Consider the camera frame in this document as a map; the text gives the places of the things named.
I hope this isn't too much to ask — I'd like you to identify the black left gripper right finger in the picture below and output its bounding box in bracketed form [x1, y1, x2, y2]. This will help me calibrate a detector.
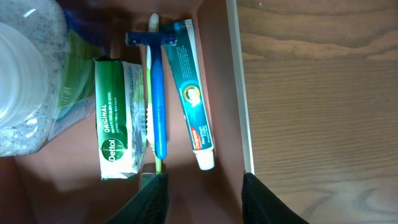
[241, 172, 308, 224]

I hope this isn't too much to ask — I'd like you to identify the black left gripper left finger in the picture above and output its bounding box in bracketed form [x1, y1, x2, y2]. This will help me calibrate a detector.
[105, 174, 169, 224]

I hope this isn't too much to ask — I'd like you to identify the green and white soap box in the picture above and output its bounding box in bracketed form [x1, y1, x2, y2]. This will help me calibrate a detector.
[95, 57, 147, 180]

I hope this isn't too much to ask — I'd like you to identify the green and red toothpaste tube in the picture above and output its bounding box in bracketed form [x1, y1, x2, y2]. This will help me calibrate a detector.
[160, 19, 215, 170]

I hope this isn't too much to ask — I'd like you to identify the blue disposable razor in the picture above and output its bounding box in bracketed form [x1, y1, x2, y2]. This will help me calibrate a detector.
[126, 32, 177, 159]

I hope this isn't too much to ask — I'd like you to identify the green and white toothbrush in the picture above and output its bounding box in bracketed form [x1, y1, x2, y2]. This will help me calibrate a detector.
[138, 12, 164, 190]

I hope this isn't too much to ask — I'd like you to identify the clear and blue pump bottle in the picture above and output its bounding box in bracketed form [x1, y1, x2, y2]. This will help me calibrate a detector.
[1, 0, 67, 157]

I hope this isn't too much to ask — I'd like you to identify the white Pantene tube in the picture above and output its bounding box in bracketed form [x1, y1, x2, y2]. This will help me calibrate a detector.
[48, 29, 103, 141]

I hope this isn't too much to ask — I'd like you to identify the white box with pink interior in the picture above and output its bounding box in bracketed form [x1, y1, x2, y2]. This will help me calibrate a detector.
[1, 1, 248, 223]

